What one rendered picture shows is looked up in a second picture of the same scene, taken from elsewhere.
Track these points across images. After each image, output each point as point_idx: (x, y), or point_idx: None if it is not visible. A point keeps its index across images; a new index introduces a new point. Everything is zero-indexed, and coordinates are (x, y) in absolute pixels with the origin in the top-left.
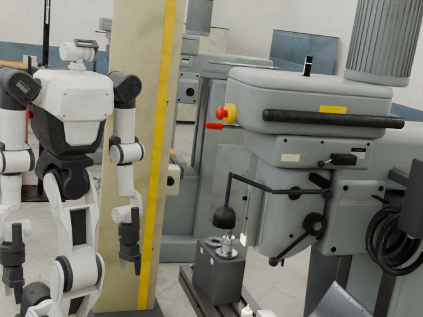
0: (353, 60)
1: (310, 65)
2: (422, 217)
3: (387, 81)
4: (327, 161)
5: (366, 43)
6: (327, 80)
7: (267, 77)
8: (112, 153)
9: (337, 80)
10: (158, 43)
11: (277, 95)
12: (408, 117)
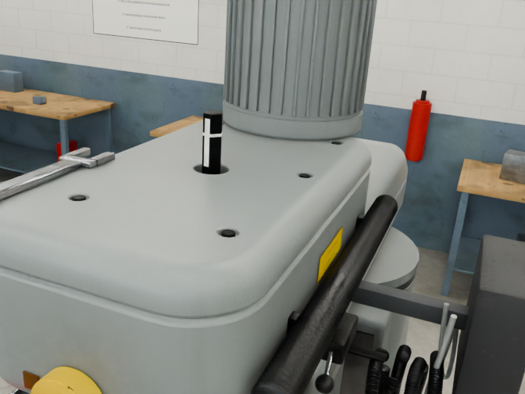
0: (270, 91)
1: (221, 139)
2: (518, 393)
3: (352, 127)
4: (329, 367)
5: (305, 46)
6: (287, 173)
7: (233, 266)
8: None
9: (291, 162)
10: None
11: (269, 310)
12: (28, 71)
